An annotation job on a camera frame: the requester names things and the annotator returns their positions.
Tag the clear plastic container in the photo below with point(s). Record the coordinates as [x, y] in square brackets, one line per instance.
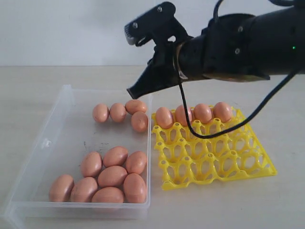
[69, 133]

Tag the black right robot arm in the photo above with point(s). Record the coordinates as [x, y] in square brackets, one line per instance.
[237, 48]

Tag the brown egg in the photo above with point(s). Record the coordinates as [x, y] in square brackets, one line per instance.
[223, 111]
[116, 156]
[164, 118]
[113, 176]
[100, 113]
[61, 188]
[108, 195]
[84, 190]
[136, 162]
[203, 113]
[135, 189]
[139, 121]
[134, 105]
[181, 117]
[91, 165]
[118, 112]

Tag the yellow plastic egg tray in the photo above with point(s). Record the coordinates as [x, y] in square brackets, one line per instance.
[186, 159]

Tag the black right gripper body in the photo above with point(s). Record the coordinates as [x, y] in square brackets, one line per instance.
[163, 61]

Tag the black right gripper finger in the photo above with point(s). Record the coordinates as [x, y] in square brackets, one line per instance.
[164, 83]
[146, 84]

